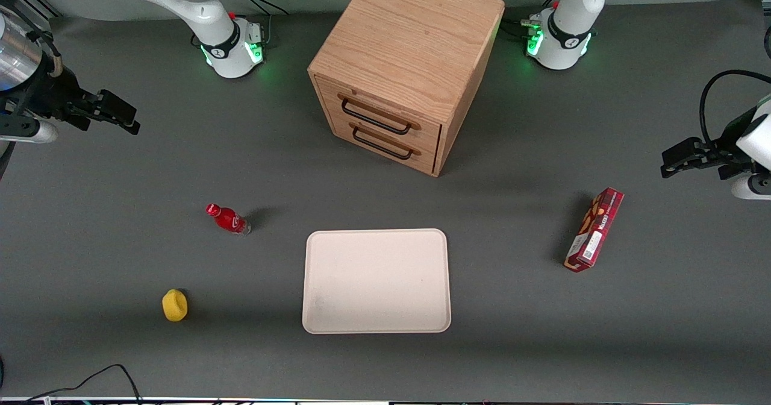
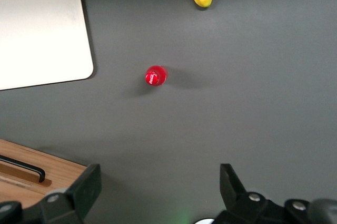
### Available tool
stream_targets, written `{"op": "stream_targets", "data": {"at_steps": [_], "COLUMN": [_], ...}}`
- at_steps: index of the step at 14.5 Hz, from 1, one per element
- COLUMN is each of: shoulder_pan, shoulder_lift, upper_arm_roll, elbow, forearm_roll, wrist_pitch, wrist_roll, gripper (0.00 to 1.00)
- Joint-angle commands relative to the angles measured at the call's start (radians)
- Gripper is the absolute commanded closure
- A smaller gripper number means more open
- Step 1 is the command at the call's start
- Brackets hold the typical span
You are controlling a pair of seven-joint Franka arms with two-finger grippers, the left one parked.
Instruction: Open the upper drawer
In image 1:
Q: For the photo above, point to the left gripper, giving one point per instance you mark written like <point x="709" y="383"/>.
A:
<point x="723" y="151"/>

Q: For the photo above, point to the yellow lemon toy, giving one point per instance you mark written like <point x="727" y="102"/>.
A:
<point x="174" y="306"/>

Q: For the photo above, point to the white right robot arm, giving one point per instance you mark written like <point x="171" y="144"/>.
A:
<point x="199" y="7"/>

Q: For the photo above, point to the wooden drawer cabinet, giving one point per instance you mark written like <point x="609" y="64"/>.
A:
<point x="415" y="31"/>

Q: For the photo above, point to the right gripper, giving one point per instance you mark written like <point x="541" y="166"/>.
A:
<point x="55" y="96"/>

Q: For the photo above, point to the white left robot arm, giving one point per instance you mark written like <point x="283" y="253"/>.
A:
<point x="572" y="13"/>

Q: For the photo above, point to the red soda bottle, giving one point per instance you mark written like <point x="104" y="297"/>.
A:
<point x="229" y="219"/>

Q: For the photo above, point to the beige rectangular tray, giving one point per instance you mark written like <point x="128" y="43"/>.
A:
<point x="376" y="281"/>

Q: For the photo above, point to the red snack box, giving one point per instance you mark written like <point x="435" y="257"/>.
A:
<point x="595" y="230"/>

